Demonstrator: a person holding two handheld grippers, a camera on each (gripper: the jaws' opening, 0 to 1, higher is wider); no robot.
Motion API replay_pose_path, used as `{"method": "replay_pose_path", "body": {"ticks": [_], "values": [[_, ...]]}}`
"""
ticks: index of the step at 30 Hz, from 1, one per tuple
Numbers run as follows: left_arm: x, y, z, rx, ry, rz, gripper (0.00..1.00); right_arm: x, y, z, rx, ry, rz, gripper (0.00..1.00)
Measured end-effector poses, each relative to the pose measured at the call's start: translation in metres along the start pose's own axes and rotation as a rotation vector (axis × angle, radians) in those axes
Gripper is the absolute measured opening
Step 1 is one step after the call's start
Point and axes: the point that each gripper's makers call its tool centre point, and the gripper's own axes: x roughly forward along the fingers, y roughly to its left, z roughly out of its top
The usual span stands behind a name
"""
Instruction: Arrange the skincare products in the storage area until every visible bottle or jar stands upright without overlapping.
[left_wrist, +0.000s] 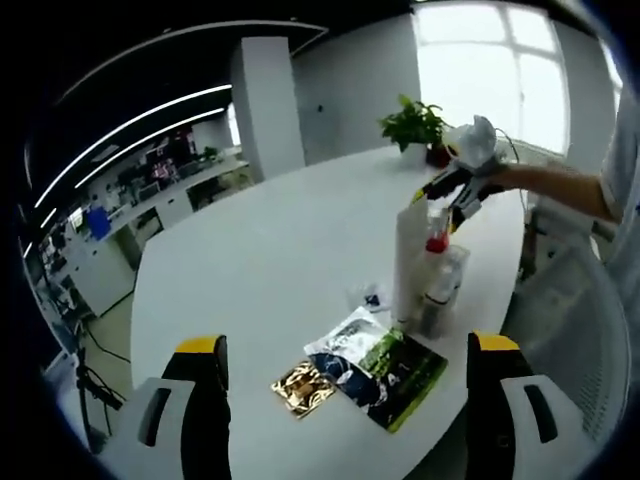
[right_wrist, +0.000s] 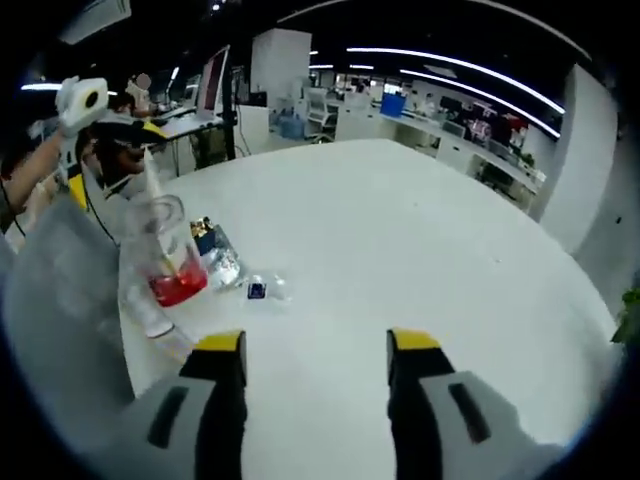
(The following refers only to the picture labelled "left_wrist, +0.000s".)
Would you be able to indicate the long white office counter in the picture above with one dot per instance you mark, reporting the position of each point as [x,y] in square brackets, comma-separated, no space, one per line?
[150,220]

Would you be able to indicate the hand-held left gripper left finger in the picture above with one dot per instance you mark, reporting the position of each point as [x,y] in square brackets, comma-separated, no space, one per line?
[200,400]

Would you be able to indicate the black tripod stand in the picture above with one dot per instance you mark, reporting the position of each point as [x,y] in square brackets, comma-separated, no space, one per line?
[82,380]

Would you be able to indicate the white skincare cream tube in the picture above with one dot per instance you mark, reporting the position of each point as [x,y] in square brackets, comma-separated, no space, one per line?
[410,260]

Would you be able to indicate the blue storage bin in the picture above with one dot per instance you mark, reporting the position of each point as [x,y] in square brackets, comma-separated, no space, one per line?
[97,223]

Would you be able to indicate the window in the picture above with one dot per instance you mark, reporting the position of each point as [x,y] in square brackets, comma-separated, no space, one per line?
[480,60]

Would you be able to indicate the small clear plastic wrapper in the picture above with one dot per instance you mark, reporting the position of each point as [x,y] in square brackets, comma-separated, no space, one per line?
[369,299]

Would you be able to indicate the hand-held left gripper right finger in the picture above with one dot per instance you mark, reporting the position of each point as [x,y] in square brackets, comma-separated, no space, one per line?
[495,400]

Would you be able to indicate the red-collared skincare pump bottle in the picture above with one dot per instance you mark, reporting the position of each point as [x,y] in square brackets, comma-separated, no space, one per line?
[436,245]

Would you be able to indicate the grey mesh office chair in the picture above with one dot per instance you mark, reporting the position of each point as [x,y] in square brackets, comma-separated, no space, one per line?
[565,340]

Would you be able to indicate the ceiling light strip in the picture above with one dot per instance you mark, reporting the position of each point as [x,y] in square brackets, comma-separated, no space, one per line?
[150,142]
[125,132]

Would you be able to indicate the gold foil skincare sachet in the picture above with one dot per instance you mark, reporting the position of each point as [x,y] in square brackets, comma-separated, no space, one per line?
[302,390]

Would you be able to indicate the large silver-green skincare sachet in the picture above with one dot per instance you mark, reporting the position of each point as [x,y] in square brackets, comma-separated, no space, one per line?
[380,370]

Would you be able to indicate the green potted plant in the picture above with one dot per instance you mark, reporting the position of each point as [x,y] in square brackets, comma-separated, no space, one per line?
[412,125]

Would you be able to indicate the red pot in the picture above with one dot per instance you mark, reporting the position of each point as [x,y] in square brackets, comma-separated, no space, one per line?
[438,156]

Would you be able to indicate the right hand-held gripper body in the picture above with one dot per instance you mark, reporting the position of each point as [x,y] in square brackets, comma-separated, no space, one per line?
[477,145]

